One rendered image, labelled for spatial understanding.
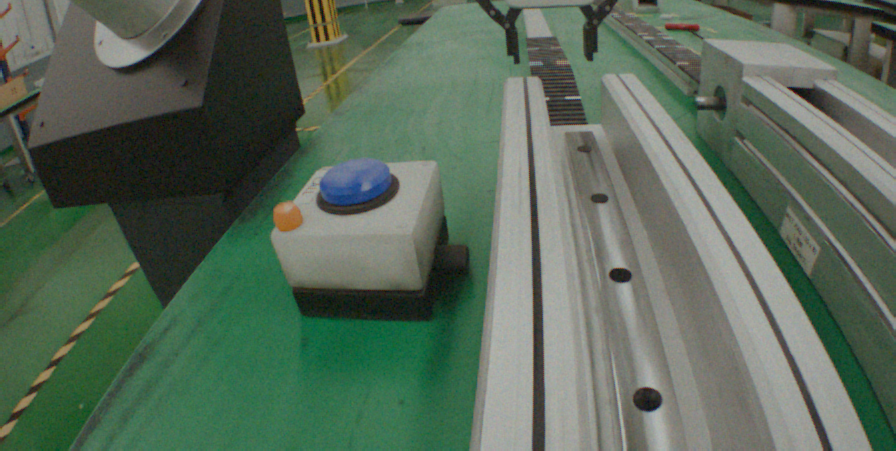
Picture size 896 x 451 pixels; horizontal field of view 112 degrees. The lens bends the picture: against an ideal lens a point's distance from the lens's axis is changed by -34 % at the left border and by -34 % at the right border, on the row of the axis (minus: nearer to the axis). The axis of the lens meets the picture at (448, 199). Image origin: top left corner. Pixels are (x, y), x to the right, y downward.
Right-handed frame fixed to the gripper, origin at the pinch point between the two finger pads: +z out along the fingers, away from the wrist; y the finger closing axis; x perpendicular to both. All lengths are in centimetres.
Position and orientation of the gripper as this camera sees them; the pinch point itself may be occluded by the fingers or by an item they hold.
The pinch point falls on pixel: (552, 50)
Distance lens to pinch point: 53.9
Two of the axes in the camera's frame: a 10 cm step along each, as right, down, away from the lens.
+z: 1.2, 8.6, 5.0
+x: -1.3, 5.1, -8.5
